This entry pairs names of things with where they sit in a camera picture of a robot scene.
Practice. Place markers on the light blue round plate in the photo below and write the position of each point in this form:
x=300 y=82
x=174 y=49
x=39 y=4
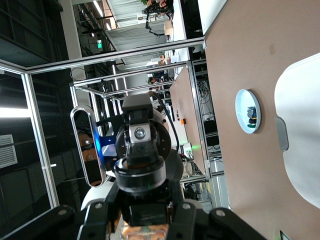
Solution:
x=241 y=110

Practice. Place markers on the brown background table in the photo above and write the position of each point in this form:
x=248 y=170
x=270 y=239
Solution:
x=185 y=100

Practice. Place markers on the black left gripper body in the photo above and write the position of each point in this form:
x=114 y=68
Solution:
x=163 y=140

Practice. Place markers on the blue wrist camera bracket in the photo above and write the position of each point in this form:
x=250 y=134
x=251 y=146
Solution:
x=107 y=142

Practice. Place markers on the white ventilation grille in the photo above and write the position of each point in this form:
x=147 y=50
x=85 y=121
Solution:
x=7 y=150

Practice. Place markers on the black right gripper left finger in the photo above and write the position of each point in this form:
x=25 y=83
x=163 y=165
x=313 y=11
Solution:
x=95 y=220

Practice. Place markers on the blue black small part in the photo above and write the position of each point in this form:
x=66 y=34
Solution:
x=252 y=116

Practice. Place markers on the aluminium cage frame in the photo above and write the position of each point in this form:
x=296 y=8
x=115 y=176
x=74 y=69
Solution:
x=112 y=56

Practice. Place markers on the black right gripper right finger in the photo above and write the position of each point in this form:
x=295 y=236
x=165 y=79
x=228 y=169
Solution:
x=190 y=220

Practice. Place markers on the green exit sign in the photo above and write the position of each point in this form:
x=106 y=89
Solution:
x=99 y=44

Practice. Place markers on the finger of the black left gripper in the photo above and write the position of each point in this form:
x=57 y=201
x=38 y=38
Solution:
x=142 y=150
x=137 y=105

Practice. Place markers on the white lunch box grey clips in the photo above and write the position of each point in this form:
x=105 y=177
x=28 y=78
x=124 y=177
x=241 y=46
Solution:
x=300 y=125

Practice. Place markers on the distant cardboard box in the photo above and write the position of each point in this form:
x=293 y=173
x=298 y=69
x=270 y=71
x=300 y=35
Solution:
x=168 y=27

